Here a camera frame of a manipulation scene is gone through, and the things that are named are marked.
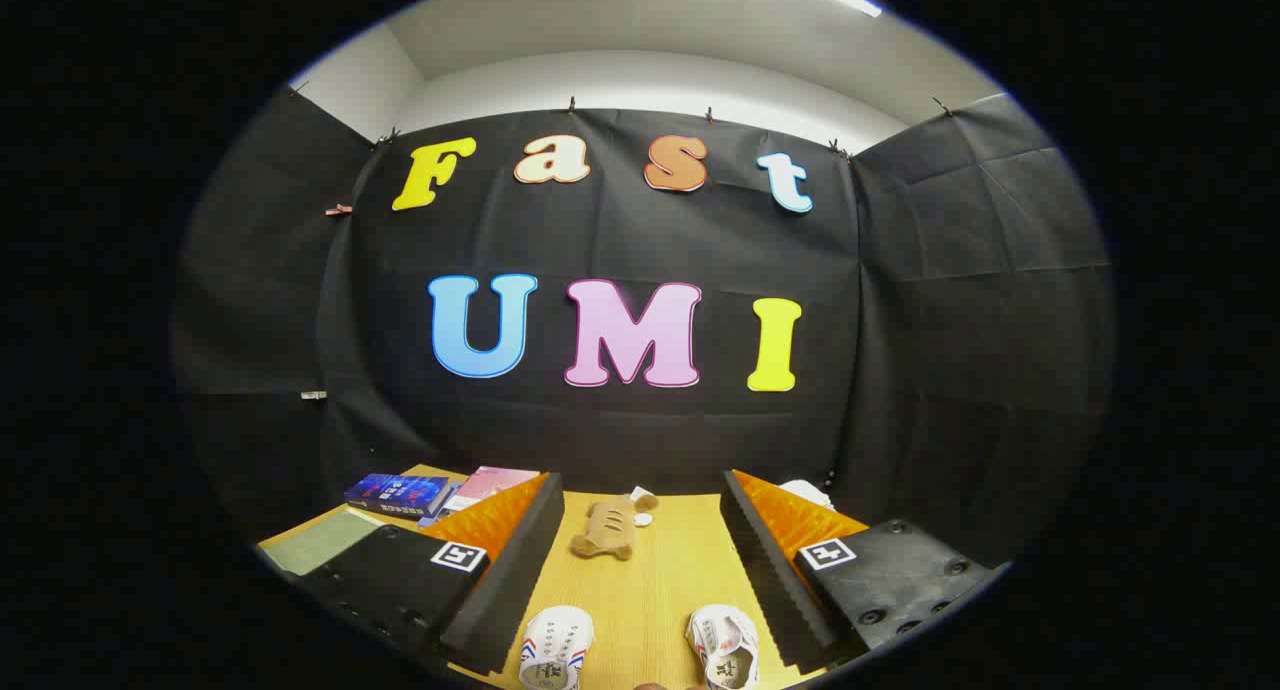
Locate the white plush toy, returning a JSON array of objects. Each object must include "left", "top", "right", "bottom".
[{"left": 780, "top": 479, "right": 836, "bottom": 512}]

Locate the white striped shoe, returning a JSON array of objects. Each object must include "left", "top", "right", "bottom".
[
  {"left": 518, "top": 605, "right": 597, "bottom": 690},
  {"left": 685, "top": 604, "right": 761, "bottom": 690}
]

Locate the blue cover book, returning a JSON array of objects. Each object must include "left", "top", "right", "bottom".
[{"left": 345, "top": 473, "right": 453, "bottom": 519}]

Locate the black backdrop cloth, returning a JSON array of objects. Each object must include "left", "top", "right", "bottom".
[{"left": 170, "top": 90, "right": 1116, "bottom": 571}]

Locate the pink cover book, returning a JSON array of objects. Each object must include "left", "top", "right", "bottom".
[{"left": 445, "top": 466, "right": 542, "bottom": 516}]

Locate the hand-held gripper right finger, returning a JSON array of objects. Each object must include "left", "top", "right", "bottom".
[{"left": 720, "top": 470, "right": 1006, "bottom": 671}]

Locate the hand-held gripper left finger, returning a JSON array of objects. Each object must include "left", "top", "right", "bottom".
[{"left": 300, "top": 472, "right": 566, "bottom": 676}]

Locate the brown plush toy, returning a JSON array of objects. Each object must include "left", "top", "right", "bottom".
[{"left": 570, "top": 487, "right": 661, "bottom": 561}]

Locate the beige fabric storage box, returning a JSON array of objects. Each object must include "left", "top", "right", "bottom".
[{"left": 258, "top": 508, "right": 386, "bottom": 578}]

